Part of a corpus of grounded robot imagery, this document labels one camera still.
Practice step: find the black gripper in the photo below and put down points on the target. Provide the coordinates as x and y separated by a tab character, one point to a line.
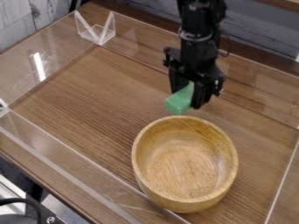
191	63

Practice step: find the green rectangular block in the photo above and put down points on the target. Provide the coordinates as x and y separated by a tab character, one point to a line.
177	102

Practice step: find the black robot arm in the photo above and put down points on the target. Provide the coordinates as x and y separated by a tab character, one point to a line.
201	16

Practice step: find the brown wooden bowl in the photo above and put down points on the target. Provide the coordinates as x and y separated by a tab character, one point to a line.
184	162

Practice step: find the clear acrylic corner bracket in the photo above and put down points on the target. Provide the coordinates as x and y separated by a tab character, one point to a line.
98	34

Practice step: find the clear acrylic tray wall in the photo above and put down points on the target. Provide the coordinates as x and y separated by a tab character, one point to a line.
82	184

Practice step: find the black metal table bracket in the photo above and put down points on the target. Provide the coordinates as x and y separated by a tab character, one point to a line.
48	216

